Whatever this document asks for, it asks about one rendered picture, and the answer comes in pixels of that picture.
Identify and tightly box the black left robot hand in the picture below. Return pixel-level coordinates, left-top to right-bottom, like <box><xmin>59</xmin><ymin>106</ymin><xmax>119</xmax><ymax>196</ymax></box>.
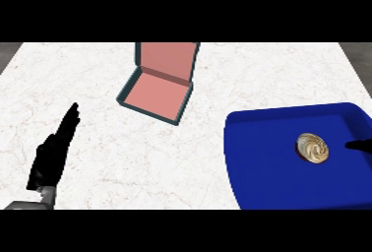
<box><xmin>25</xmin><ymin>101</ymin><xmax>81</xmax><ymax>192</ymax></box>

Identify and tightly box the cream swirl cupcake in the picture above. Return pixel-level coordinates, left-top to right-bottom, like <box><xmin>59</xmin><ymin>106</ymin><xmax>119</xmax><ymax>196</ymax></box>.
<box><xmin>295</xmin><ymin>132</ymin><xmax>331</xmax><ymax>165</ymax></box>

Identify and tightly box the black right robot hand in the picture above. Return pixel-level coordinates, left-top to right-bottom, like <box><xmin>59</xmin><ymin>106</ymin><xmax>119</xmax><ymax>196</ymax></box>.
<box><xmin>344</xmin><ymin>138</ymin><xmax>372</xmax><ymax>154</ymax></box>

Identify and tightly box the blue tray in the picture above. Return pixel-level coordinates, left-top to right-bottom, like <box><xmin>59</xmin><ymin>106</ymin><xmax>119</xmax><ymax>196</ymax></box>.
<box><xmin>223</xmin><ymin>101</ymin><xmax>372</xmax><ymax>211</ymax></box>

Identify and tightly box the pink open box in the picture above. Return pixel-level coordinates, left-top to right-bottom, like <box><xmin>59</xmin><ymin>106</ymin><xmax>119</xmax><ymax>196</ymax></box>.
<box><xmin>115</xmin><ymin>42</ymin><xmax>202</xmax><ymax>127</ymax></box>

